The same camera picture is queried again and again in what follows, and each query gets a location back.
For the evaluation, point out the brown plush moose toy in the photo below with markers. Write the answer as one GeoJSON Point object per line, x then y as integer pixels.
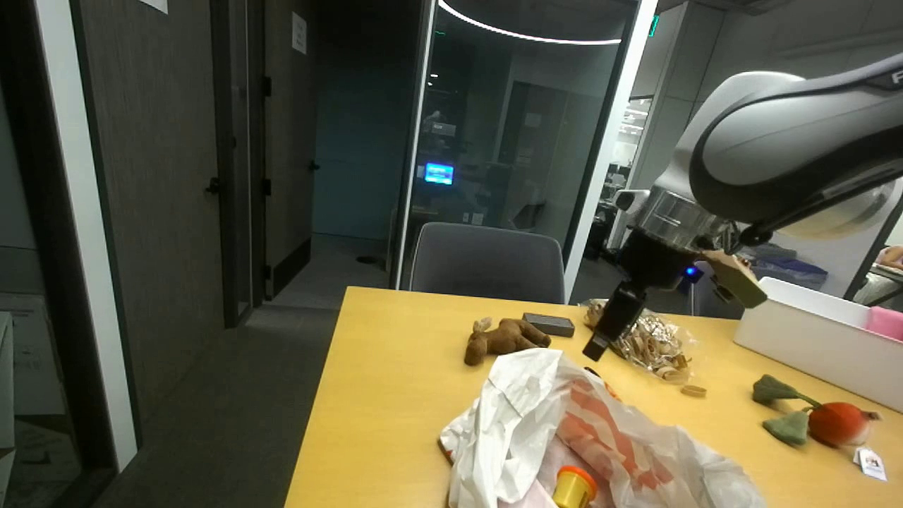
{"type": "Point", "coordinates": [504, 339]}

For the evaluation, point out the white plastic bag orange print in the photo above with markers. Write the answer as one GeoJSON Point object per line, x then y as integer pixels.
{"type": "Point", "coordinates": [583, 434]}

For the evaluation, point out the white metal frame post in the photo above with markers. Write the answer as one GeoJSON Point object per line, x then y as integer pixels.
{"type": "Point", "coordinates": [87, 236]}
{"type": "Point", "coordinates": [415, 143]}
{"type": "Point", "coordinates": [609, 143]}

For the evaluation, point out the red plush radish green leaves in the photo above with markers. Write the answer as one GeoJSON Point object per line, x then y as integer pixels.
{"type": "Point", "coordinates": [836, 425]}

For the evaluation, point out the pink box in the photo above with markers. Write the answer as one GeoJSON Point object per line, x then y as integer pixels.
{"type": "Point", "coordinates": [888, 324]}

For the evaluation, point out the glowing blue screen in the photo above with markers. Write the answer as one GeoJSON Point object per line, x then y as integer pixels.
{"type": "Point", "coordinates": [439, 173]}

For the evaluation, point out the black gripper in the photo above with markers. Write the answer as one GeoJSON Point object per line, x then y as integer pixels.
{"type": "Point", "coordinates": [652, 259]}

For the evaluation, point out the dark grey rectangular block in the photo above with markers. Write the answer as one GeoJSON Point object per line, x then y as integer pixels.
{"type": "Point", "coordinates": [549, 327]}

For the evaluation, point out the white paper tag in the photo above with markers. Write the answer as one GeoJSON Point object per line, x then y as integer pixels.
{"type": "Point", "coordinates": [870, 464]}

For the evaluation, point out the clear bag of rubber bands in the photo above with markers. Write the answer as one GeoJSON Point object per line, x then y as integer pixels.
{"type": "Point", "coordinates": [652, 344]}

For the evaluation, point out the grey office chair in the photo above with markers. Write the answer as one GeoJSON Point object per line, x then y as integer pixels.
{"type": "Point", "coordinates": [483, 265]}

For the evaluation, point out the tan rubber band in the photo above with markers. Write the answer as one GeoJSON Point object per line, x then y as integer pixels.
{"type": "Point", "coordinates": [696, 390]}

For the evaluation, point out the white rectangular box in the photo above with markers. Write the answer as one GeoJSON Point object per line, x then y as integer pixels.
{"type": "Point", "coordinates": [820, 355]}

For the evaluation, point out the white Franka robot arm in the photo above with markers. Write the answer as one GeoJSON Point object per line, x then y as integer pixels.
{"type": "Point", "coordinates": [791, 150]}

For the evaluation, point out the yellow container with orange lid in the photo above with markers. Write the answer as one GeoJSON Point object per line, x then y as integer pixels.
{"type": "Point", "coordinates": [571, 490]}

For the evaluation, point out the dark door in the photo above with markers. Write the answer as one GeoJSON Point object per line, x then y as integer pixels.
{"type": "Point", "coordinates": [284, 143]}

